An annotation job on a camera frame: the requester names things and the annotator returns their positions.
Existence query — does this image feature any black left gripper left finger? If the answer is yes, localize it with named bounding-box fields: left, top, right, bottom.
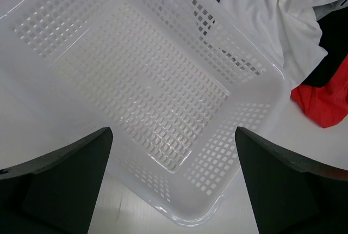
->
left=1, top=127, right=113, bottom=233

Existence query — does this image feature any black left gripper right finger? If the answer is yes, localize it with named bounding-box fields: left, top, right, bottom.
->
left=235, top=127, right=347, bottom=233

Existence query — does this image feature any white tank top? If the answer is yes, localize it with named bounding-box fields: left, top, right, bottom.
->
left=220, top=0, right=339, bottom=88

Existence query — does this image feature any red tank top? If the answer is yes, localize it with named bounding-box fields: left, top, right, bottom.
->
left=291, top=58, right=347, bottom=128

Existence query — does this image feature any black tank top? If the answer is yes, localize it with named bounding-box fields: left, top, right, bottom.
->
left=302, top=8, right=347, bottom=88

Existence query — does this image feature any white plastic mesh basket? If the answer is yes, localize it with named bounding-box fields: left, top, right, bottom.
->
left=1, top=0, right=290, bottom=227

